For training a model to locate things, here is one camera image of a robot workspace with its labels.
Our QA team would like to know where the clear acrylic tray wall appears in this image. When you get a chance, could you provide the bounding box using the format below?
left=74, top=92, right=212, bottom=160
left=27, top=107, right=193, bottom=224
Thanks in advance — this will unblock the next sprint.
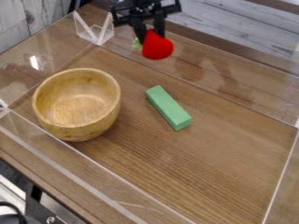
left=0, top=7, right=299, bottom=224

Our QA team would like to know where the green rectangular block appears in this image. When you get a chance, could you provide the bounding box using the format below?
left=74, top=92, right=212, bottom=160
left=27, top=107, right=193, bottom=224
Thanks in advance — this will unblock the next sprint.
left=144, top=86, right=192, bottom=131

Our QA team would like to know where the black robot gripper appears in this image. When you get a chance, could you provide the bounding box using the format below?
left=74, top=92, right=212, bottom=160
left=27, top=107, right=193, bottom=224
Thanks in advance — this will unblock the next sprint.
left=109, top=0, right=182, bottom=43

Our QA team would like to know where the black table leg clamp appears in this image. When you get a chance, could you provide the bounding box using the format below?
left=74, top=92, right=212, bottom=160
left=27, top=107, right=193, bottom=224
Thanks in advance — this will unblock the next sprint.
left=23, top=185, right=66, bottom=224

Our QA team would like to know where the black cable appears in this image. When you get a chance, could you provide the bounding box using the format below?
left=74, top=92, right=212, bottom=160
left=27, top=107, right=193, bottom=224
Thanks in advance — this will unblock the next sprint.
left=0, top=201, right=27, bottom=224

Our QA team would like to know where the red plush strawberry toy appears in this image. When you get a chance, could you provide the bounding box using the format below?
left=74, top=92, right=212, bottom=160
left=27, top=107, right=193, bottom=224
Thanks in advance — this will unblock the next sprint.
left=132, top=29, right=173, bottom=60

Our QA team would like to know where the wooden bowl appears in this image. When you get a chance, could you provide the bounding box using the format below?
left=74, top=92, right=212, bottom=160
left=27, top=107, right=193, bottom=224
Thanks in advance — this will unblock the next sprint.
left=31, top=67, right=121, bottom=142

